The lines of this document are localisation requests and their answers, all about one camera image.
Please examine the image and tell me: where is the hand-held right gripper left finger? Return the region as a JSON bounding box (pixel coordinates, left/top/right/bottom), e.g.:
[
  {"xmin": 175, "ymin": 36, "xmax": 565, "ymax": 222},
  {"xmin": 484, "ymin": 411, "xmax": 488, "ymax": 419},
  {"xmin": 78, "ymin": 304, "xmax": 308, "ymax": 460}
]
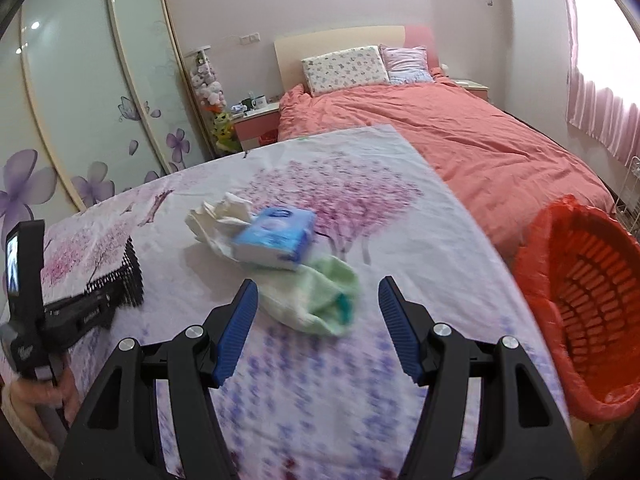
[{"xmin": 54, "ymin": 279, "xmax": 260, "ymax": 480}]

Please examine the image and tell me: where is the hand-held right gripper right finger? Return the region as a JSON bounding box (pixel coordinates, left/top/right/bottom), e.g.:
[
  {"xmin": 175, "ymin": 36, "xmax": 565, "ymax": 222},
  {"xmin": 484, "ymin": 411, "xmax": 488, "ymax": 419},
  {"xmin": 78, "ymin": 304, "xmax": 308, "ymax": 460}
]
[{"xmin": 377, "ymin": 276, "xmax": 585, "ymax": 480}]

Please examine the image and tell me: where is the light green cloth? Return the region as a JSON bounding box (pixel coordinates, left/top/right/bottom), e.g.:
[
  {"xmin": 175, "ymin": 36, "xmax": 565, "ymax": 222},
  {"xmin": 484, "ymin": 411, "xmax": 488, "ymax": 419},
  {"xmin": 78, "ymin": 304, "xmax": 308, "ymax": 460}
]
[{"xmin": 257, "ymin": 255, "xmax": 361, "ymax": 337}]

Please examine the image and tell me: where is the blue tissue packet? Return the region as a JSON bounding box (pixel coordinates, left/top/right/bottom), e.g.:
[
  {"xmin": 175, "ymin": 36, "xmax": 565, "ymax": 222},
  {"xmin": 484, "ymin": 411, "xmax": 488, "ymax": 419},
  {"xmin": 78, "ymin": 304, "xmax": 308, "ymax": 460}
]
[{"xmin": 231, "ymin": 206, "xmax": 317, "ymax": 271}]

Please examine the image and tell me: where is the white tissue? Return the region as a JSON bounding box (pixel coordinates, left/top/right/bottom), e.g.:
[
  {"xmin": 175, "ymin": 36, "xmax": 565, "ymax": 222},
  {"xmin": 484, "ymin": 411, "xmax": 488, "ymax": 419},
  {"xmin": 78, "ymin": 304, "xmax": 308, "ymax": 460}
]
[{"xmin": 186, "ymin": 192, "xmax": 256, "ymax": 261}]

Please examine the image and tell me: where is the red plastic basket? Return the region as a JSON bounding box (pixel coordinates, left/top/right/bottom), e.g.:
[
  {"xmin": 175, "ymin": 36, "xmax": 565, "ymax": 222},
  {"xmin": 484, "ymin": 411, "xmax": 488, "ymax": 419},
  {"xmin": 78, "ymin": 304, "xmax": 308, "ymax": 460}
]
[{"xmin": 515, "ymin": 194, "xmax": 640, "ymax": 423}]

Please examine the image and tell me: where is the person's left forearm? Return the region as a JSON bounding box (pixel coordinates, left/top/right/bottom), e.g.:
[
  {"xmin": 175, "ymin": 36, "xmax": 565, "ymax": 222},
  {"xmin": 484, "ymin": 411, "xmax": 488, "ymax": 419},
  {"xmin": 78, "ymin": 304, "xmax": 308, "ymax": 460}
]
[{"xmin": 0, "ymin": 390, "xmax": 61, "ymax": 476}]

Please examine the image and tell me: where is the person's left hand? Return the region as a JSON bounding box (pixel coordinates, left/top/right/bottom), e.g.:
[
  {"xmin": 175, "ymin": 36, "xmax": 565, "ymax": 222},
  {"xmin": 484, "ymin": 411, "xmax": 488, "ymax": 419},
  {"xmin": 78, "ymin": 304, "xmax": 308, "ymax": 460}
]
[{"xmin": 9, "ymin": 360, "xmax": 81, "ymax": 425}]

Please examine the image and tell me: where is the green yellow plush toy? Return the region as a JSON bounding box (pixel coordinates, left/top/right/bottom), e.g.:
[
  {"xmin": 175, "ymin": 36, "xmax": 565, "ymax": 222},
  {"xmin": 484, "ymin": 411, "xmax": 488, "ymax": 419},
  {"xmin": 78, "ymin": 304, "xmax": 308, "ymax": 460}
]
[{"xmin": 210, "ymin": 110, "xmax": 242, "ymax": 153}]

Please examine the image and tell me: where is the bed with pink cover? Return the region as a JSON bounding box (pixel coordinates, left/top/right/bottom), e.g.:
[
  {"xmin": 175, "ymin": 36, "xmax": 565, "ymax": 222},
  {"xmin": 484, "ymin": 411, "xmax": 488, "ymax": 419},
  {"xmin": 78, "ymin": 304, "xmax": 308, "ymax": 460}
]
[{"xmin": 277, "ymin": 77, "xmax": 616, "ymax": 266}]

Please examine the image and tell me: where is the pink and white nightstand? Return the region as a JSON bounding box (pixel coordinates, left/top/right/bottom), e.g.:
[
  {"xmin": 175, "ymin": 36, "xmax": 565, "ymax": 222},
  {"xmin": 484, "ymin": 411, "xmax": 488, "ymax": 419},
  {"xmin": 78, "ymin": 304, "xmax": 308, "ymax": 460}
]
[
  {"xmin": 452, "ymin": 79, "xmax": 490, "ymax": 103},
  {"xmin": 231, "ymin": 102, "xmax": 282, "ymax": 153}
]

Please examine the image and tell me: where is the floral glass wardrobe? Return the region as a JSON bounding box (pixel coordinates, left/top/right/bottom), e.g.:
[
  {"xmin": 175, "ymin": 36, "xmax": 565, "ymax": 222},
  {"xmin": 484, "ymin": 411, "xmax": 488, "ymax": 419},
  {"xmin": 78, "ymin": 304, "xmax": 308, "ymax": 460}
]
[{"xmin": 0, "ymin": 0, "xmax": 211, "ymax": 231}]

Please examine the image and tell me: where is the hanging plush toy stack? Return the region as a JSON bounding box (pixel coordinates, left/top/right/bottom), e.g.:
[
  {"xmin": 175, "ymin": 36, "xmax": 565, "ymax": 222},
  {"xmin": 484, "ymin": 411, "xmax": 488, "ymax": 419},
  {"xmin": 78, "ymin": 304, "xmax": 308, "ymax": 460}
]
[{"xmin": 185, "ymin": 47, "xmax": 228, "ymax": 113}]

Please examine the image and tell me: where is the pink striped pillow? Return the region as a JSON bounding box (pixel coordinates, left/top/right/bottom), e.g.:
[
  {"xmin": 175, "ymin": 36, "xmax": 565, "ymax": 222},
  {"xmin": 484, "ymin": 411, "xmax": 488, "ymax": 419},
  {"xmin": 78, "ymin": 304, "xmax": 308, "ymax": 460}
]
[{"xmin": 379, "ymin": 44, "xmax": 434, "ymax": 85}]

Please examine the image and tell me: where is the white floral pillow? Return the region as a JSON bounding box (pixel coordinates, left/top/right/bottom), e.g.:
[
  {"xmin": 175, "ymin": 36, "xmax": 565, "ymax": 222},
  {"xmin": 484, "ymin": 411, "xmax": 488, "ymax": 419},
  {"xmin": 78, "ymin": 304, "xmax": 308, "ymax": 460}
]
[{"xmin": 301, "ymin": 46, "xmax": 391, "ymax": 97}]

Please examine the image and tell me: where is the pink curtain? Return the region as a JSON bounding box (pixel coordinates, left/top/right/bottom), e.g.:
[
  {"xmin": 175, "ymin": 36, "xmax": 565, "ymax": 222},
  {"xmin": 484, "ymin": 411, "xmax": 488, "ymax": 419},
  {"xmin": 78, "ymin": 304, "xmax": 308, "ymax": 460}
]
[{"xmin": 555, "ymin": 0, "xmax": 640, "ymax": 166}]

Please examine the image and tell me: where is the white wire rack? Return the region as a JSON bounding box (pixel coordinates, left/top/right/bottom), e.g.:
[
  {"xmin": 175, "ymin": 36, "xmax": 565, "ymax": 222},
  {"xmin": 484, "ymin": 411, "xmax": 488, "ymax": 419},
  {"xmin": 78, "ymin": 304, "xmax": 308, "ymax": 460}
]
[{"xmin": 612, "ymin": 157, "xmax": 640, "ymax": 233}]

